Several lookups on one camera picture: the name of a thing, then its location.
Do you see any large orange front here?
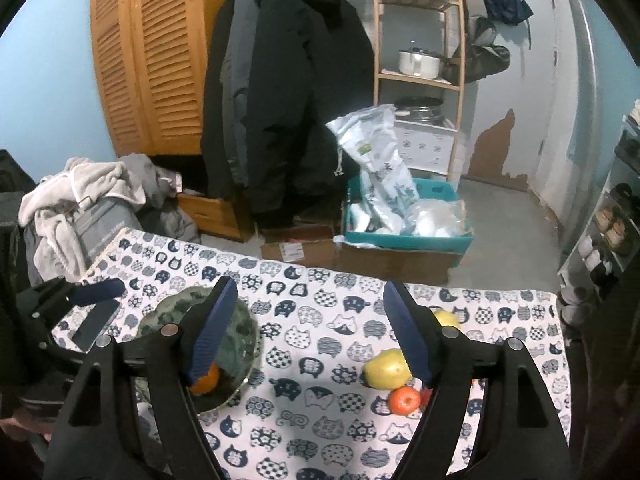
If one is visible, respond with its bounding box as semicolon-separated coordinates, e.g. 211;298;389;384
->
189;363;220;396

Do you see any small tangerine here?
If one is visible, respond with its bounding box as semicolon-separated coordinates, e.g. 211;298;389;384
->
387;386;421;416

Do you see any red apple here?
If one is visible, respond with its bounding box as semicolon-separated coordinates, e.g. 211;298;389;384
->
420;388;433;412

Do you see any person left hand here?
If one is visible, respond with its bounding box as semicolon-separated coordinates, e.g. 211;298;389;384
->
1;406;54;442

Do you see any black smartphone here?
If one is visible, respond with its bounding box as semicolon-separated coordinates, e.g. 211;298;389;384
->
70;299;119;352

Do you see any green glass bowl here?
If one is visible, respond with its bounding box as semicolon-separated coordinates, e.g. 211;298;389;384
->
134;285;264;416

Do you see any pile of grey clothes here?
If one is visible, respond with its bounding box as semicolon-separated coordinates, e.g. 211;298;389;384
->
17;154;200;286

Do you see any wooden drawer box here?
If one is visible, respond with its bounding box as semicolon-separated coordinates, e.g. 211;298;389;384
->
177;194;255;243

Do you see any cat pattern tablecloth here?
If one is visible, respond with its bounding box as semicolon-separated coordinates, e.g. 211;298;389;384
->
52;229;570;479

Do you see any small cardboard box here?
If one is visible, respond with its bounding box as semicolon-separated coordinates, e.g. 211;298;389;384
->
260;240;336;270

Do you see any metal shoe rack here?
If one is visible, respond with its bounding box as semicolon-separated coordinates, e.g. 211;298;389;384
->
558;106;639;328

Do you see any clear plastic bag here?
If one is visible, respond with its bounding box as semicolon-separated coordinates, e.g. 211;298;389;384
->
405;198;471;238

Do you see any teal plastic crate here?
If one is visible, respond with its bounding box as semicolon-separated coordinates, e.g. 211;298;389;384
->
343;178;474;256

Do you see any white rice bag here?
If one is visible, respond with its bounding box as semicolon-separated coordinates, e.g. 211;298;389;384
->
326;104;419;235

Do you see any wooden louvered wardrobe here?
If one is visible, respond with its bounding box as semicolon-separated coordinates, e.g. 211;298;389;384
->
90;0;224;156

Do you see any white patterned drawer box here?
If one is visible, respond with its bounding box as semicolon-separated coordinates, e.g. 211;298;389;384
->
394;120;457;177

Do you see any white door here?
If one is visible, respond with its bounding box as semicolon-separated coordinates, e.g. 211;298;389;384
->
464;0;576;191

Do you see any black hanging coat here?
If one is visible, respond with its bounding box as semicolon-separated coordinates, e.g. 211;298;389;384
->
201;0;373;230

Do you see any metal steamer pot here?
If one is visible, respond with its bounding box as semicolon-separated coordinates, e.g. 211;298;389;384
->
394;96;444;126

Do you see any grey hanging bag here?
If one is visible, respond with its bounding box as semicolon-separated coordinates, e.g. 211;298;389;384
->
464;15;511;84

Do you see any white cooking pot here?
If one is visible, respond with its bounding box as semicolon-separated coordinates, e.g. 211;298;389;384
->
398;49;445;79

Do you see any wooden shelf rack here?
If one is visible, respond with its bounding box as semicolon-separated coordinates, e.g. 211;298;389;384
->
372;0;466;185

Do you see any dark folded umbrella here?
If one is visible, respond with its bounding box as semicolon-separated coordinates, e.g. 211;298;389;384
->
483;0;534;48

